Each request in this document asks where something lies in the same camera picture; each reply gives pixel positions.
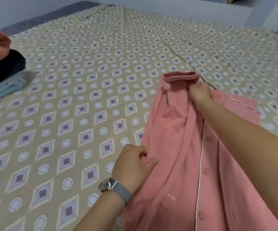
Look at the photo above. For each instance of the person's left hand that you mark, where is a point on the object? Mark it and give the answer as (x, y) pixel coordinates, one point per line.
(131, 168)

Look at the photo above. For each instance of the person's right hand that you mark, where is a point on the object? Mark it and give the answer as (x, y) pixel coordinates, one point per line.
(200, 91)

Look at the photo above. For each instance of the pink shirt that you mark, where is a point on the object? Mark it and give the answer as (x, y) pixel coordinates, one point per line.
(177, 180)

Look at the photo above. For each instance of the bed with patterned beige sheet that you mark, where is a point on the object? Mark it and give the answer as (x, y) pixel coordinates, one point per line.
(81, 69)

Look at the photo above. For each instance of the navy velvet garment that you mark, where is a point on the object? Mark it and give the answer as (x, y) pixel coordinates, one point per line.
(2, 69)

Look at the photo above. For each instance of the person's right forearm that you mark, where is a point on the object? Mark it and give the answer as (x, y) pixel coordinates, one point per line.
(254, 156)

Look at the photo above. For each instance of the grey band wristwatch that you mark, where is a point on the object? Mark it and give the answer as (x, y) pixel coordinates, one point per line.
(115, 187)

